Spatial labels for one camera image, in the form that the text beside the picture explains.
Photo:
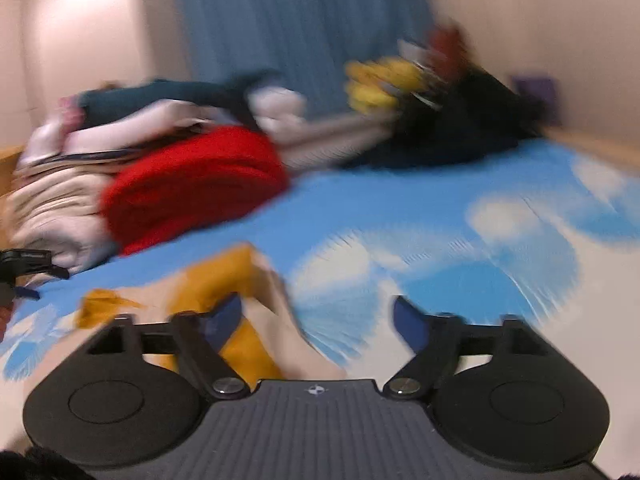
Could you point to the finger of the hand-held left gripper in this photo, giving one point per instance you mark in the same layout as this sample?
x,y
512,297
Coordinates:
x,y
25,260
22,292

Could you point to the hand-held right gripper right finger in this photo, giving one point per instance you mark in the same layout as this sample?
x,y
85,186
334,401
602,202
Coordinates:
x,y
407,322

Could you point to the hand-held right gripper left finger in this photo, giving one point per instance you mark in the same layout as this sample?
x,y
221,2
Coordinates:
x,y
225,320

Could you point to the beige and mustard sweater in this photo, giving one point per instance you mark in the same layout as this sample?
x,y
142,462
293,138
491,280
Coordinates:
x,y
250,305

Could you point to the pile of white folded clothes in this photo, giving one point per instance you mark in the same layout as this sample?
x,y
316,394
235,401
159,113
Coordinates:
x,y
60,210

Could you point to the pile of black clothes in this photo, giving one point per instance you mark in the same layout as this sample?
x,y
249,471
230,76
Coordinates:
x,y
460,130

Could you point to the blue and white bedsheet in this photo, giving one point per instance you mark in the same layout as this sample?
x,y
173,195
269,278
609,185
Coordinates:
x,y
450,220

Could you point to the dark striped folded cloth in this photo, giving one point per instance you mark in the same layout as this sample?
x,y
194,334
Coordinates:
x,y
90,155

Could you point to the red folded blanket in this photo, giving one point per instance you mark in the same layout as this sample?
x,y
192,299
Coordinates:
x,y
195,185

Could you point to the black fuzzy sleeve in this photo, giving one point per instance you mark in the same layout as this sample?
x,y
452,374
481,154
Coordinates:
x,y
35,465

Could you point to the white plush toy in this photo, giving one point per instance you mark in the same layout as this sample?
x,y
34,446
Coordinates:
x,y
277,107

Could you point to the teal shark plush toy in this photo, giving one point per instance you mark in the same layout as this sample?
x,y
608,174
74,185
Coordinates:
x,y
170,92

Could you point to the yellow plush toys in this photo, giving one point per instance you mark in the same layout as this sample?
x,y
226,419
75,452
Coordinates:
x,y
385,82

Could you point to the purple box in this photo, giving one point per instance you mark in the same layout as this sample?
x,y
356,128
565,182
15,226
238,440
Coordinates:
x,y
539,97

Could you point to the dark red cushion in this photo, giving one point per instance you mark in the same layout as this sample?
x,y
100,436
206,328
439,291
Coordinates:
x,y
447,47

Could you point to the blue curtain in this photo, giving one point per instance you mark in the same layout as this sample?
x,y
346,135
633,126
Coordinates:
x,y
300,20

